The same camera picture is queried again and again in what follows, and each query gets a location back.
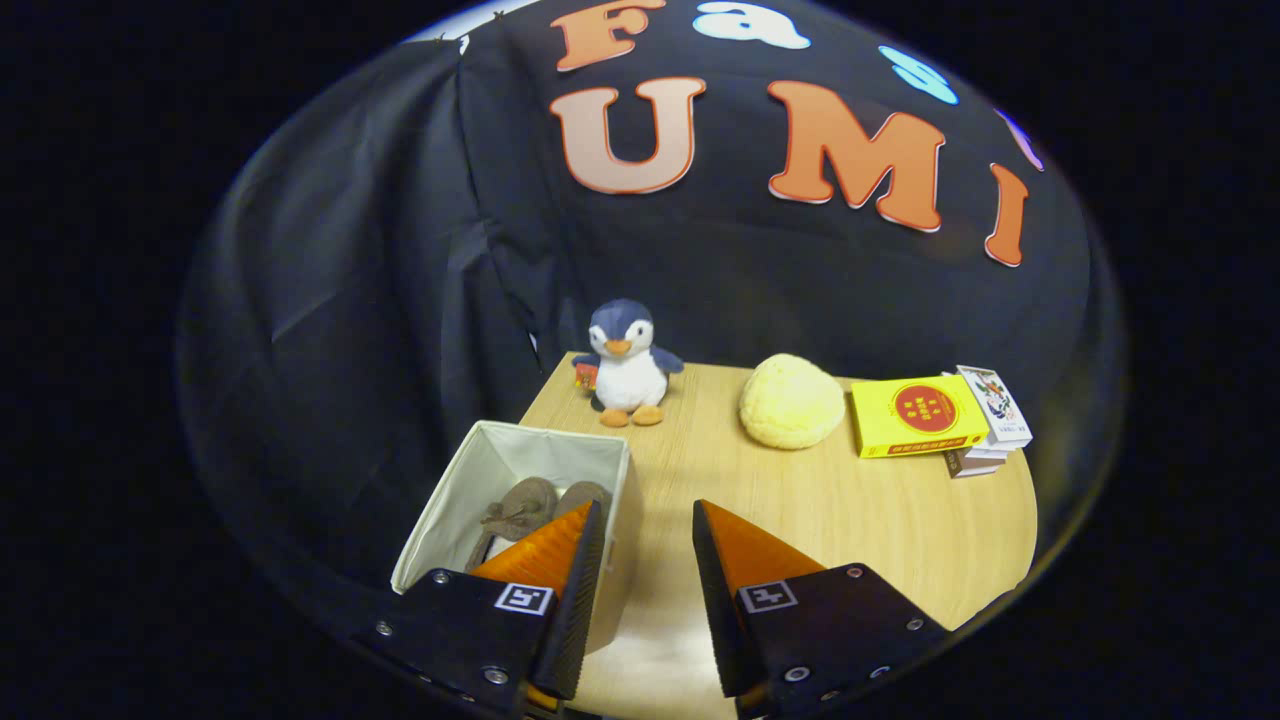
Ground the beige fabric storage box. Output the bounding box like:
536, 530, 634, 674
390, 420, 646, 656

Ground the plush penguin toy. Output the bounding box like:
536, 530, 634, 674
572, 298, 686, 429

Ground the yellow book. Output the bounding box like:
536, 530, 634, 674
850, 375, 992, 460

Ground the brown book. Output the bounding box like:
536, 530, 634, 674
943, 448, 1011, 480

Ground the yellow plush bun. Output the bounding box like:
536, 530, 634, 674
739, 353, 847, 451

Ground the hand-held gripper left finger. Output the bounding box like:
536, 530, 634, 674
350, 498, 608, 716

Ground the brown fuzzy shoe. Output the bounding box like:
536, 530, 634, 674
555, 481, 613, 521
465, 477, 559, 573

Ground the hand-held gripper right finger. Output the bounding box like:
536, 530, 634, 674
692, 498, 951, 716

